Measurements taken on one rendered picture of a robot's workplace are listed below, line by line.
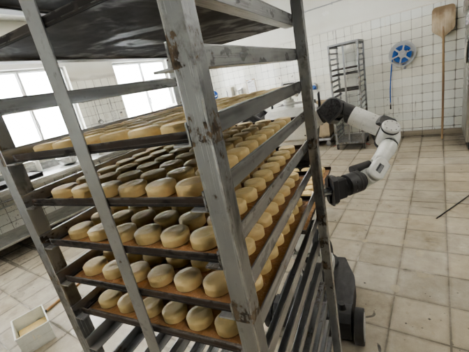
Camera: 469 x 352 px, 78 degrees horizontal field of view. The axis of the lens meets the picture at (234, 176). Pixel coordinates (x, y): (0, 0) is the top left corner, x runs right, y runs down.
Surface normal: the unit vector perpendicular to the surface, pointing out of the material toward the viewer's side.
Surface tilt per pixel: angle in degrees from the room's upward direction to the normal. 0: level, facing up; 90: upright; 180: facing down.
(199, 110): 90
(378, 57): 90
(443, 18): 81
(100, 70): 90
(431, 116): 90
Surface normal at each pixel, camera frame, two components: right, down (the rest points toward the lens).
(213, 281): -0.19, -0.93
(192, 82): -0.41, 0.36
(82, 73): 0.82, 0.01
